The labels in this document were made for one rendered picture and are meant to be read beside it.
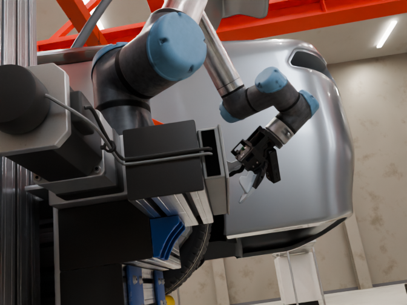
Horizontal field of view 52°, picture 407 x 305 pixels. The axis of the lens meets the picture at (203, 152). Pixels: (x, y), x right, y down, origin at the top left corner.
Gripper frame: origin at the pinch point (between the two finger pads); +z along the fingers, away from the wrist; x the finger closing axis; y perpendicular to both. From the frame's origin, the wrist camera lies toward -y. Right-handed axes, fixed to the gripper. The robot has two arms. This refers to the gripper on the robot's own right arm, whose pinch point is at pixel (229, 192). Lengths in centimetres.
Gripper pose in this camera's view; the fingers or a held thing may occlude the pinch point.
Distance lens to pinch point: 121.6
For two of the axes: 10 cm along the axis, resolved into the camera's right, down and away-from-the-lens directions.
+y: -6.4, -5.8, -5.1
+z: -6.8, 7.3, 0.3
